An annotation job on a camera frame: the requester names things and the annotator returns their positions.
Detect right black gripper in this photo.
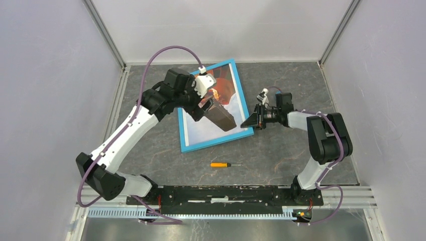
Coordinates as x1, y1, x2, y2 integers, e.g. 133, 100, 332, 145
241, 103, 281, 130

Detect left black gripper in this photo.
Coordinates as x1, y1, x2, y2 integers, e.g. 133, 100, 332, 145
174, 75, 215, 122

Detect blue picture frame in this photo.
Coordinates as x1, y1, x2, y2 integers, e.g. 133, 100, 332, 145
178, 59, 254, 153

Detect yellow handled screwdriver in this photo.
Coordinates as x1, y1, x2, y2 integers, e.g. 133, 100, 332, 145
210, 163, 241, 168

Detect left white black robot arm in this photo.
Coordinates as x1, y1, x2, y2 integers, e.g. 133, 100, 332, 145
76, 68, 217, 205

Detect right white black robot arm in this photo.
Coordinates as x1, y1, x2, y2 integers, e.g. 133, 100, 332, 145
241, 91, 353, 205

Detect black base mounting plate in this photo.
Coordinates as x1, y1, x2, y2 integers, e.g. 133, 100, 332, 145
142, 185, 324, 215

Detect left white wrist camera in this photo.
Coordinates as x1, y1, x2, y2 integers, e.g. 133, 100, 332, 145
194, 66, 217, 98

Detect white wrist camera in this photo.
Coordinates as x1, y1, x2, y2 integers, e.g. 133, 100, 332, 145
256, 88, 269, 105
194, 66, 217, 98

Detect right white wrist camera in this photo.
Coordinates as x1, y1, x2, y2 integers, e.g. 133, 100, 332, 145
256, 88, 269, 105

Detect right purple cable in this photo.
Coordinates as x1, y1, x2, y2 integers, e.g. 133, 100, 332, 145
268, 86, 345, 227

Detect light blue cable comb strip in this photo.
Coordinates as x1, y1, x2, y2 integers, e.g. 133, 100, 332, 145
87, 207, 296, 221

